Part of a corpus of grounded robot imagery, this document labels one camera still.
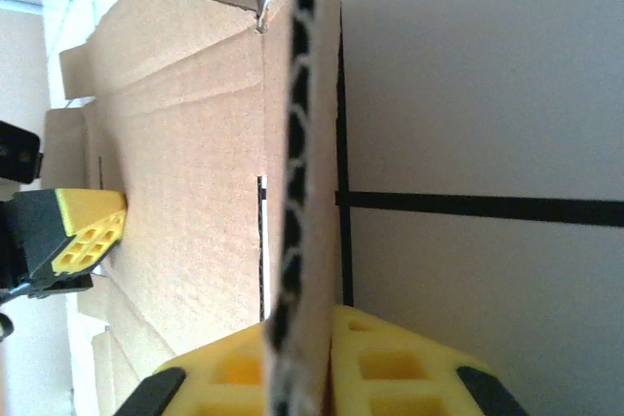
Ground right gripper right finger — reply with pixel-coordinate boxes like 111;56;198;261
324;303;531;416

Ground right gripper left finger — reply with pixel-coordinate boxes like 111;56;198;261
114;321;268;416

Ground brown cardboard box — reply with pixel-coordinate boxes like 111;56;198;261
43;0;343;416

